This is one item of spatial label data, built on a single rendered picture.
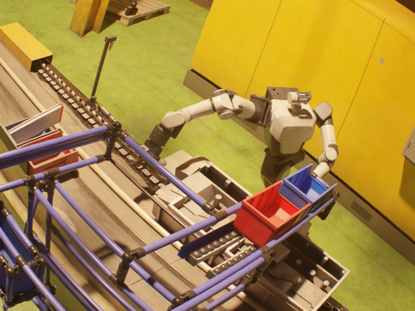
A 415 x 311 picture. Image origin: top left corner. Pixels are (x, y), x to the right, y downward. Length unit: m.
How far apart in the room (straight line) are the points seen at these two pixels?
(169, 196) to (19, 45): 1.86
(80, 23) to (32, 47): 2.32
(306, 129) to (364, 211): 1.93
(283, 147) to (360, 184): 1.78
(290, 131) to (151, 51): 3.36
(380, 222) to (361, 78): 1.35
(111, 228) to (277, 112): 1.05
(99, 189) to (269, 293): 1.04
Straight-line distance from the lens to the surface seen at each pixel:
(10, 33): 3.91
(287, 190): 2.09
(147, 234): 2.47
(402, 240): 4.54
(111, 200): 2.58
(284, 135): 2.76
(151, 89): 5.08
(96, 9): 6.06
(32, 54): 3.56
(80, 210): 1.79
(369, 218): 4.57
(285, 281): 2.25
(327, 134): 2.83
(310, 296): 2.28
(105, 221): 2.46
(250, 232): 1.86
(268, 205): 2.09
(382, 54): 4.11
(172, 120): 2.45
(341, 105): 4.36
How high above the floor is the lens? 2.47
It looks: 33 degrees down
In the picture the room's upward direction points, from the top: 21 degrees clockwise
